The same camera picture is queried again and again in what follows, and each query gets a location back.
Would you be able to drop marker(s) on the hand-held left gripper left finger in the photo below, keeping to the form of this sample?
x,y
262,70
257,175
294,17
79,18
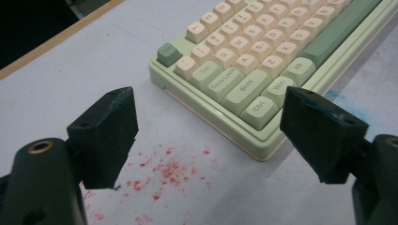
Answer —
x,y
103,140

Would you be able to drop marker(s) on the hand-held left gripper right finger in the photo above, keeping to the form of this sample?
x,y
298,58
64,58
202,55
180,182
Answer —
x,y
322,140

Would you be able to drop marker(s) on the green and cream keyboard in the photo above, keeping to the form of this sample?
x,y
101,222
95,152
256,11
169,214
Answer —
x,y
225,84

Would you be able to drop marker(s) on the grey metal stand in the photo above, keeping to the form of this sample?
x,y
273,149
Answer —
x,y
90,7

